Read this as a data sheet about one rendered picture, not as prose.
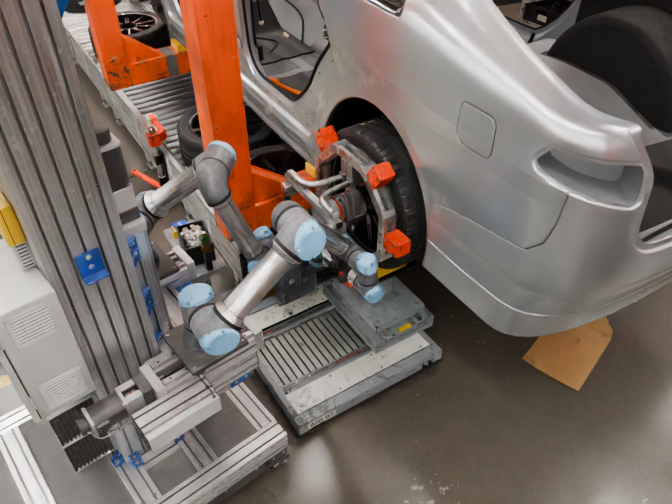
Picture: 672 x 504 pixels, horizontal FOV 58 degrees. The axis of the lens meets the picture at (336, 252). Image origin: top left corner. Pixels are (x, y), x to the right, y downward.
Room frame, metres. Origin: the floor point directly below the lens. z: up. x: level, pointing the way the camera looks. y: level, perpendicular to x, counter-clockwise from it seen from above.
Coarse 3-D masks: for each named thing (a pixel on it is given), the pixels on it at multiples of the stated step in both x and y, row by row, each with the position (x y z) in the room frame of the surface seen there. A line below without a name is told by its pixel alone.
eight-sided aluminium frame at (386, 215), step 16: (336, 144) 2.22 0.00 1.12; (320, 160) 2.33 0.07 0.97; (352, 160) 2.11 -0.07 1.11; (368, 160) 2.09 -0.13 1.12; (320, 176) 2.34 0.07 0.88; (320, 192) 2.34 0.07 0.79; (368, 192) 2.01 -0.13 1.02; (384, 192) 2.00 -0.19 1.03; (384, 208) 1.97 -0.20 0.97; (384, 224) 1.91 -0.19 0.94; (384, 256) 1.92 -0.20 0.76
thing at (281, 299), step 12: (300, 264) 2.28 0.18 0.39; (288, 276) 2.22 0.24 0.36; (300, 276) 2.27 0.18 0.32; (312, 276) 2.42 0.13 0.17; (324, 276) 2.50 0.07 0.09; (276, 288) 2.27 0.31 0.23; (288, 288) 2.22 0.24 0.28; (300, 288) 2.41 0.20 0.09; (312, 288) 2.41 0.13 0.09; (276, 300) 2.32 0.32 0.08; (288, 300) 2.32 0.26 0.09
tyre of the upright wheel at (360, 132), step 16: (352, 128) 2.29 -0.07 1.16; (368, 128) 2.27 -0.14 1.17; (384, 128) 2.25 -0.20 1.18; (352, 144) 2.26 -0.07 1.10; (368, 144) 2.16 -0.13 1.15; (384, 144) 2.14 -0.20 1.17; (400, 144) 2.15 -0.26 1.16; (384, 160) 2.07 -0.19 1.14; (400, 160) 2.08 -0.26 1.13; (400, 176) 2.02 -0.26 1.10; (416, 176) 2.05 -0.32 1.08; (400, 192) 1.98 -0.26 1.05; (416, 192) 1.99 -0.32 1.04; (400, 208) 1.96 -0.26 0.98; (416, 208) 1.97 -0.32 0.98; (400, 224) 1.95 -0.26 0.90; (416, 224) 1.94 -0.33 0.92; (416, 240) 1.93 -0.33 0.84; (416, 256) 1.98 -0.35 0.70
